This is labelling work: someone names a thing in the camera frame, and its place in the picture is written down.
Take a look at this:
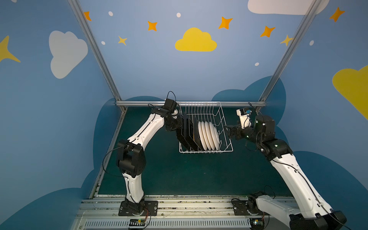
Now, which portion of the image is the black square floral plate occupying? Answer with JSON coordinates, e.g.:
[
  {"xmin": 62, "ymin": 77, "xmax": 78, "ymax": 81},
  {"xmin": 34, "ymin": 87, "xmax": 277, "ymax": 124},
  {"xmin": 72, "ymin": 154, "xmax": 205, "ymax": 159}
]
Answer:
[
  {"xmin": 176, "ymin": 113, "xmax": 191, "ymax": 150},
  {"xmin": 186, "ymin": 118, "xmax": 198, "ymax": 151}
]

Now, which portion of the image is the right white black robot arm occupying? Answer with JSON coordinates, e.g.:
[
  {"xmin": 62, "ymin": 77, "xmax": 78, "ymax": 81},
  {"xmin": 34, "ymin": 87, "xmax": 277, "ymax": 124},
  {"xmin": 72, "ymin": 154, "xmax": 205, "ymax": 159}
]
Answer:
[{"xmin": 224, "ymin": 115, "xmax": 347, "ymax": 230}]

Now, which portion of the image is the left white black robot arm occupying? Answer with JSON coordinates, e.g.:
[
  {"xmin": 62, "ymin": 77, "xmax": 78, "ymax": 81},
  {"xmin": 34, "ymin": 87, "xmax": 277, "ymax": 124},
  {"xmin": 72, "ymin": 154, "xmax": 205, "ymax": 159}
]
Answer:
[{"xmin": 115, "ymin": 99, "xmax": 183, "ymax": 216}]

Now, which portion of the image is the white round plate leftmost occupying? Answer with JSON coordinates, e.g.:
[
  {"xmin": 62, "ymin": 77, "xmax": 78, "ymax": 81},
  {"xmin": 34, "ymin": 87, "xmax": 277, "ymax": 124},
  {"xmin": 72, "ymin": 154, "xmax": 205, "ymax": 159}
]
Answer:
[{"xmin": 198, "ymin": 121, "xmax": 208, "ymax": 151}]

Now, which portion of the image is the right small circuit board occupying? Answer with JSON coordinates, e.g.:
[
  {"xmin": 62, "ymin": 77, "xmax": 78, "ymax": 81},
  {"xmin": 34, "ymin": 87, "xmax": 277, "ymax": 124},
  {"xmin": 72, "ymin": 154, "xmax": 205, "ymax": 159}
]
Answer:
[{"xmin": 250, "ymin": 219, "xmax": 265, "ymax": 230}]

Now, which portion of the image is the small circuit board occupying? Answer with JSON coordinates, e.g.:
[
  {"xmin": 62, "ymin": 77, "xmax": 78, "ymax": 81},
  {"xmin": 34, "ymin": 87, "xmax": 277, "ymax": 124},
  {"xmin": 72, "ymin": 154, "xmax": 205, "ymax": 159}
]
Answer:
[
  {"xmin": 250, "ymin": 219, "xmax": 265, "ymax": 230},
  {"xmin": 128, "ymin": 218, "xmax": 146, "ymax": 230}
]

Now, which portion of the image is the left small circuit board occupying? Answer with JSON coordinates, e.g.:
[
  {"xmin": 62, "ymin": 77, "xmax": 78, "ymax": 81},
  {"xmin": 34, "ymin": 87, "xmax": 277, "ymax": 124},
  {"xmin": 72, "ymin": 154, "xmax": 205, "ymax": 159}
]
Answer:
[{"xmin": 128, "ymin": 218, "xmax": 146, "ymax": 230}]

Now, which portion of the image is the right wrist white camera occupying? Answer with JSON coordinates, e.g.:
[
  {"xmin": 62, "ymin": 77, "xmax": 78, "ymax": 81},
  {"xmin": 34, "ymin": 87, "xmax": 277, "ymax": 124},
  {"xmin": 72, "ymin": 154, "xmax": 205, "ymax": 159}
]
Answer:
[{"xmin": 236, "ymin": 108, "xmax": 252, "ymax": 129}]

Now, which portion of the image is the white wire dish rack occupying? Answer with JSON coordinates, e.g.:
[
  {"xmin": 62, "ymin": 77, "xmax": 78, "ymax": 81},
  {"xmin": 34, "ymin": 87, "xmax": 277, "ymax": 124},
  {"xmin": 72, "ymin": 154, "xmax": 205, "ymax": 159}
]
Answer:
[{"xmin": 179, "ymin": 105, "xmax": 233, "ymax": 153}]

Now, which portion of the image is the aluminium frame back bar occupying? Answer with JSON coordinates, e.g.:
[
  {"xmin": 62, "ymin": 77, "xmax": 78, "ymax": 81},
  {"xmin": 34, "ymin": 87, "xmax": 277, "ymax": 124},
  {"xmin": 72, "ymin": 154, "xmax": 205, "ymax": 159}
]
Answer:
[{"xmin": 116, "ymin": 101, "xmax": 266, "ymax": 107}]

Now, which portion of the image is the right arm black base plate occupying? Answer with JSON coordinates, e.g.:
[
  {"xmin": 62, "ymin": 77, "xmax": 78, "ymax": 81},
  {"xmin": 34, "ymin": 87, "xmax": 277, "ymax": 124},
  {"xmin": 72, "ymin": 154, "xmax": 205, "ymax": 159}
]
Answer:
[{"xmin": 231, "ymin": 198, "xmax": 262, "ymax": 216}]

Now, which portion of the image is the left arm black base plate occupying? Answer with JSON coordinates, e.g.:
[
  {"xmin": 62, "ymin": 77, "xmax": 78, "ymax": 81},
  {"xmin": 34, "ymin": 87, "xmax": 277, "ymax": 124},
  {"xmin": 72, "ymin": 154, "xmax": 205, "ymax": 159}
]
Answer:
[{"xmin": 118, "ymin": 199, "xmax": 158, "ymax": 216}]

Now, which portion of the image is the aluminium frame right post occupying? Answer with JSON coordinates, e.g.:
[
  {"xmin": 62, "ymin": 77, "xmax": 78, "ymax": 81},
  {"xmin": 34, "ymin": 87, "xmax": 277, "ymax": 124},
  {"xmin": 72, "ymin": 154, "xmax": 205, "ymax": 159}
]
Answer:
[{"xmin": 258, "ymin": 0, "xmax": 323, "ymax": 103}]

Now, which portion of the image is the aluminium frame post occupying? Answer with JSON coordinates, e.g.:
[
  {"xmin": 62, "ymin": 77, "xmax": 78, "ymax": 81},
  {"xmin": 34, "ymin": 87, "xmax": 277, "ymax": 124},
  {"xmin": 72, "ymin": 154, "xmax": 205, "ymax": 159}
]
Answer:
[
  {"xmin": 258, "ymin": 0, "xmax": 323, "ymax": 103},
  {"xmin": 68, "ymin": 0, "xmax": 121, "ymax": 101}
]

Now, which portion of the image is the aluminium mounting rail base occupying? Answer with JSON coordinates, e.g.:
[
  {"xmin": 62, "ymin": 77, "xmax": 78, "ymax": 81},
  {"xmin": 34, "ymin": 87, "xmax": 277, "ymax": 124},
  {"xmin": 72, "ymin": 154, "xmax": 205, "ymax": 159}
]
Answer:
[{"xmin": 71, "ymin": 195, "xmax": 286, "ymax": 230}]

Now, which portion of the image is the aluminium frame left post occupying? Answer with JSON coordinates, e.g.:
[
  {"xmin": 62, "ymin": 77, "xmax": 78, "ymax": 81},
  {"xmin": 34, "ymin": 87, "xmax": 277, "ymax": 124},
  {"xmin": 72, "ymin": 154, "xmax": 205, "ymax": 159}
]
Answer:
[{"xmin": 68, "ymin": 0, "xmax": 121, "ymax": 101}]

